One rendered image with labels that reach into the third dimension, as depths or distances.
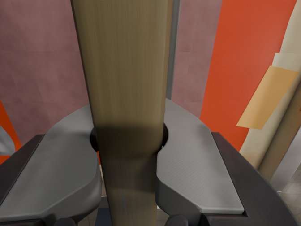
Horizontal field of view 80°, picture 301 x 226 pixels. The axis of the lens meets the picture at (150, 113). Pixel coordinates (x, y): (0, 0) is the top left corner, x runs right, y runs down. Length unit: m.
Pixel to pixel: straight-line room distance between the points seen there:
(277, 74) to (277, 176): 0.19
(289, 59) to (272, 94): 0.05
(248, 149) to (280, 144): 0.05
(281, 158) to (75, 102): 0.35
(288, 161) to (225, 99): 0.16
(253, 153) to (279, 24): 0.22
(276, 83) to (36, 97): 0.35
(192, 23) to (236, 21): 0.05
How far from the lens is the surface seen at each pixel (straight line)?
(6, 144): 0.39
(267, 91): 0.33
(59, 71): 0.28
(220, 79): 0.28
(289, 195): 2.76
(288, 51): 0.32
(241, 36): 0.28
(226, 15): 0.26
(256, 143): 0.39
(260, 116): 0.35
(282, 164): 0.40
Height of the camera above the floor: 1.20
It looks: 58 degrees down
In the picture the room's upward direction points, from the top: 176 degrees clockwise
